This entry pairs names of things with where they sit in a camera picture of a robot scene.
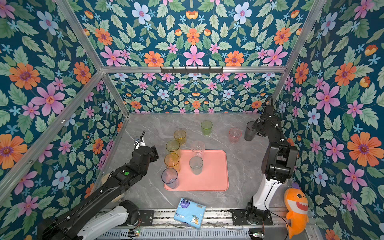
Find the blue tissue pack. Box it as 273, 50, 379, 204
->
174, 198, 206, 229

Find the light green tall glass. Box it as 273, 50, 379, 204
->
166, 140, 181, 154

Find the grey smoke tall glass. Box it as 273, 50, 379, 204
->
244, 121, 258, 142

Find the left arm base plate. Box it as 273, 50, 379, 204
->
137, 210, 155, 227

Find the beige sponge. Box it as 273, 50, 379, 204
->
101, 173, 112, 185

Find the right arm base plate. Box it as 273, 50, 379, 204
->
229, 209, 273, 227

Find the short green glass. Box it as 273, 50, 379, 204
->
201, 120, 213, 136

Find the pink plastic tray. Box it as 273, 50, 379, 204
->
164, 150, 229, 192

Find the white vent grille strip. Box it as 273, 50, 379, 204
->
97, 229, 251, 240

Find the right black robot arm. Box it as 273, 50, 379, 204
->
245, 96, 298, 225

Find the blue tall glass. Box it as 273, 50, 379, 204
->
161, 168, 180, 189

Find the orange shark plush toy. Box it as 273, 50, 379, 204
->
284, 188, 309, 240

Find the short amber glass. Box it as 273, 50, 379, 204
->
174, 129, 187, 146

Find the yellow tall glass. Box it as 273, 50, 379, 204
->
164, 153, 181, 172

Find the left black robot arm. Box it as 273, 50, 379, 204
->
37, 145, 159, 240

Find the black hook rail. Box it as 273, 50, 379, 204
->
160, 67, 224, 74

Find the short pink glass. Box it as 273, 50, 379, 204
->
229, 128, 242, 144

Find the clear tall glass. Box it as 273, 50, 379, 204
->
191, 141, 205, 158

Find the teal tall glass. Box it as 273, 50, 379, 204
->
189, 156, 204, 175

